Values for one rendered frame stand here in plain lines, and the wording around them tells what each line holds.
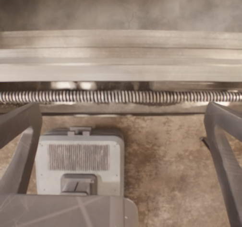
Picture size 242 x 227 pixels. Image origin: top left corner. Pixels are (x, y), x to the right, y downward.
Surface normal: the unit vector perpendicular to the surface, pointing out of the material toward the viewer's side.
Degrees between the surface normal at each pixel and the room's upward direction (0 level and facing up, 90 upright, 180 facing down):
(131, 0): 18
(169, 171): 0
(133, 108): 0
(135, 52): 0
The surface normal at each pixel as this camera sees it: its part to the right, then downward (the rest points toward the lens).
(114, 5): -0.02, 0.24
